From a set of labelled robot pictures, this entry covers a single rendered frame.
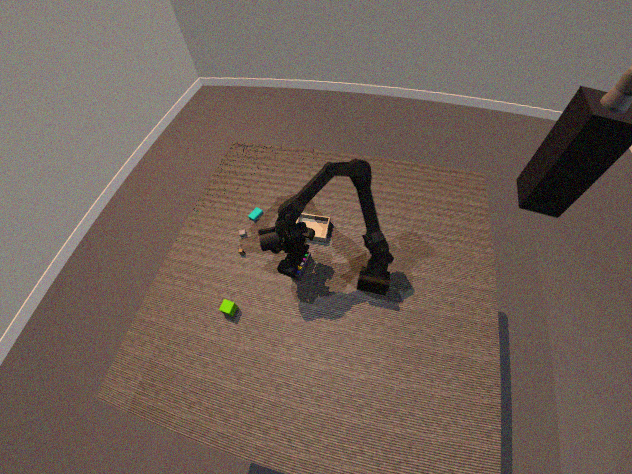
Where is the teal rectangular block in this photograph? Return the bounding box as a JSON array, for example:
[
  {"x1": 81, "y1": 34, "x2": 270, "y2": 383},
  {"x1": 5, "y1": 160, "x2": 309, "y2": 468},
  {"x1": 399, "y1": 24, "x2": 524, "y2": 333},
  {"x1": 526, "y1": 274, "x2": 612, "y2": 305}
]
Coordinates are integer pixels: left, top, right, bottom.
[{"x1": 248, "y1": 207, "x2": 262, "y2": 221}]

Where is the tan rectangular tray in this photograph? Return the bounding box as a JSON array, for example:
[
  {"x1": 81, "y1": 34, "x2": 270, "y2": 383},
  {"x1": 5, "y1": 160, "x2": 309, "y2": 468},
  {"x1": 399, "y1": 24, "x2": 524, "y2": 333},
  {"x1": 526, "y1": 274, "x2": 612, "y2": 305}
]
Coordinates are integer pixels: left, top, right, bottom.
[{"x1": 296, "y1": 213, "x2": 331, "y2": 242}]

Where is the small green cube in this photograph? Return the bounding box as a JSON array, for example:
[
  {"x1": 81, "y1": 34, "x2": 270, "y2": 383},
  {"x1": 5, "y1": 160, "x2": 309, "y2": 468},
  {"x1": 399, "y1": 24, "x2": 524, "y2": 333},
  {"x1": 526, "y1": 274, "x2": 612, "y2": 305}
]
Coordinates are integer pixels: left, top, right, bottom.
[{"x1": 219, "y1": 299, "x2": 238, "y2": 317}]

